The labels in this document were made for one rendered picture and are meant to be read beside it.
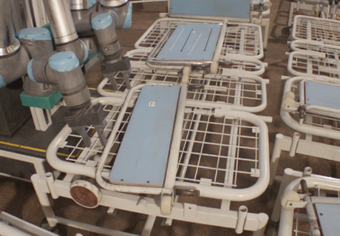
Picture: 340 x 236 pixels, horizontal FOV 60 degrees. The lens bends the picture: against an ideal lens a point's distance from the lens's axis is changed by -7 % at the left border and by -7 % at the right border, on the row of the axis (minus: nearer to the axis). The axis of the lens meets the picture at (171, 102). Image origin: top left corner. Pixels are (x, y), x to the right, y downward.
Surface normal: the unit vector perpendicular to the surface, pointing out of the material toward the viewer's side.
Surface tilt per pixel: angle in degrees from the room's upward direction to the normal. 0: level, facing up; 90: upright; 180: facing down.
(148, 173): 1
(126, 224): 0
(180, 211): 90
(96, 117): 90
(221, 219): 90
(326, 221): 5
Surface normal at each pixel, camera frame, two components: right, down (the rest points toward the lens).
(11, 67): 0.81, 0.48
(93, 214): -0.01, -0.85
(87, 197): -0.22, 0.51
